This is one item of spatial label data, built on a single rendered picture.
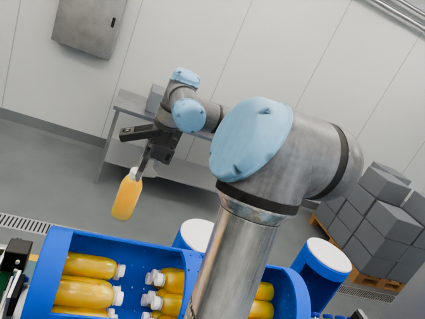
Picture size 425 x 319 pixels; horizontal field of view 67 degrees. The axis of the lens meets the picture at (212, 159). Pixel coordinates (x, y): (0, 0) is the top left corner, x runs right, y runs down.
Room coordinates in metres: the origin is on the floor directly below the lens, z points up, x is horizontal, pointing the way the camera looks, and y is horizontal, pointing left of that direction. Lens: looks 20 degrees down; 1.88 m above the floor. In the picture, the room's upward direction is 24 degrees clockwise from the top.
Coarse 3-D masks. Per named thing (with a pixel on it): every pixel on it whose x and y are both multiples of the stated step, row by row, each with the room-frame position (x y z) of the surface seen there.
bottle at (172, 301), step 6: (168, 294) 0.79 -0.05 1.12; (174, 294) 0.79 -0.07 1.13; (180, 294) 0.81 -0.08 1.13; (162, 300) 0.77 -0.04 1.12; (168, 300) 0.77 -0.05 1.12; (174, 300) 0.77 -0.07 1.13; (180, 300) 0.78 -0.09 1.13; (162, 306) 0.76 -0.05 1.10; (168, 306) 0.76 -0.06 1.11; (174, 306) 0.76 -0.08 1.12; (180, 306) 0.77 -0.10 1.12; (162, 312) 0.76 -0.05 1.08; (168, 312) 0.75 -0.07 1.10; (174, 312) 0.76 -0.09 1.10
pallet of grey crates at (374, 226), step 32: (352, 192) 4.03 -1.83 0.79; (384, 192) 3.70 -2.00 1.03; (416, 192) 3.77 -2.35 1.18; (320, 224) 4.19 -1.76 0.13; (352, 224) 3.76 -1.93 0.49; (384, 224) 3.41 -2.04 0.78; (416, 224) 3.41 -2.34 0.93; (352, 256) 3.50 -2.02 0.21; (384, 256) 3.36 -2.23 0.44; (416, 256) 3.51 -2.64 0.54; (384, 288) 3.46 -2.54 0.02
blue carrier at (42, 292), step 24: (48, 240) 0.68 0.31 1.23; (72, 240) 0.83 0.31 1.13; (96, 240) 0.85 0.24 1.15; (120, 240) 0.81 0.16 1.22; (48, 264) 0.62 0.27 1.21; (120, 264) 0.90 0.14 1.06; (144, 264) 0.93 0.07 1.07; (168, 264) 0.96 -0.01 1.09; (192, 264) 0.83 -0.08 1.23; (48, 288) 0.59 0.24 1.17; (144, 288) 0.91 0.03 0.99; (192, 288) 0.77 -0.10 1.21; (288, 288) 1.03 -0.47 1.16; (24, 312) 0.56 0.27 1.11; (48, 312) 0.58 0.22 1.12; (120, 312) 0.80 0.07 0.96; (288, 312) 0.98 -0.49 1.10
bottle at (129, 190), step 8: (128, 176) 0.87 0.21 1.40; (120, 184) 0.88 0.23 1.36; (128, 184) 0.86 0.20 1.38; (136, 184) 0.87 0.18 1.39; (120, 192) 0.87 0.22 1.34; (128, 192) 0.86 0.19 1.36; (136, 192) 0.87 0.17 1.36; (120, 200) 0.87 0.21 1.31; (128, 200) 0.87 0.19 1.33; (136, 200) 0.89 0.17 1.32; (112, 208) 0.89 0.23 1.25; (120, 208) 0.87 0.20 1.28; (128, 208) 0.88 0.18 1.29; (120, 216) 0.88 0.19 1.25; (128, 216) 0.89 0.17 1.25
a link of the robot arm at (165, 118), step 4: (160, 104) 0.86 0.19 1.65; (160, 108) 0.83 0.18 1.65; (156, 112) 0.85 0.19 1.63; (160, 112) 0.83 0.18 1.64; (164, 112) 0.82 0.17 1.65; (156, 116) 0.84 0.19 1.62; (160, 116) 0.83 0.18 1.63; (164, 116) 0.82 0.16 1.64; (168, 116) 0.82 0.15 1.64; (160, 120) 0.83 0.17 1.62; (164, 120) 0.82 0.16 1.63; (168, 120) 0.82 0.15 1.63; (172, 120) 0.83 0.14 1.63; (164, 124) 0.83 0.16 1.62; (168, 124) 0.83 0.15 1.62; (172, 124) 0.83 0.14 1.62
